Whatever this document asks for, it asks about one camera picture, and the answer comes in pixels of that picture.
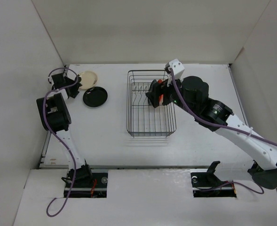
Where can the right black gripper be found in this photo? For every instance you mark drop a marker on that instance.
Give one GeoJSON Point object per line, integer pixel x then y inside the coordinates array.
{"type": "Point", "coordinates": [163, 88]}

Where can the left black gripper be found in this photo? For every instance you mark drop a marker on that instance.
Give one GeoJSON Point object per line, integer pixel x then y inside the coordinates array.
{"type": "Point", "coordinates": [75, 87]}

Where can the orange plate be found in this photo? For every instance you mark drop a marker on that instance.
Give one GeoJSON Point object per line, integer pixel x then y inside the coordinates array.
{"type": "Point", "coordinates": [160, 98]}

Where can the cream plate with flowers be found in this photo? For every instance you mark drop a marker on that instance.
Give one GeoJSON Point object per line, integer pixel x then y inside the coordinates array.
{"type": "Point", "coordinates": [88, 79]}

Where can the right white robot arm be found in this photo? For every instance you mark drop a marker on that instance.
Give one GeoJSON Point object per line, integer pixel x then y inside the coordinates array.
{"type": "Point", "coordinates": [219, 118]}

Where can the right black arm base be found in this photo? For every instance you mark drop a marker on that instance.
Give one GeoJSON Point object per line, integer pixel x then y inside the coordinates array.
{"type": "Point", "coordinates": [205, 184]}

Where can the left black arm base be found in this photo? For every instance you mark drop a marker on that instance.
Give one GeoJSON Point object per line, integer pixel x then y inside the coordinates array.
{"type": "Point", "coordinates": [90, 185]}

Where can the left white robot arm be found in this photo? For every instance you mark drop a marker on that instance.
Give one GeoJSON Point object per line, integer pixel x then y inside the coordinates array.
{"type": "Point", "coordinates": [55, 116]}

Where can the black plate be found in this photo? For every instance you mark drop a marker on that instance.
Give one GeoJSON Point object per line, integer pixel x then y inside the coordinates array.
{"type": "Point", "coordinates": [95, 97]}

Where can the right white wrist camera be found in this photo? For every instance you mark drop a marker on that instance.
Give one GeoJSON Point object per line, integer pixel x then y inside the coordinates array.
{"type": "Point", "coordinates": [176, 67]}

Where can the grey wire dish rack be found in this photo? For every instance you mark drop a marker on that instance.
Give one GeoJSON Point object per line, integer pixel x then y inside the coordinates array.
{"type": "Point", "coordinates": [143, 120]}

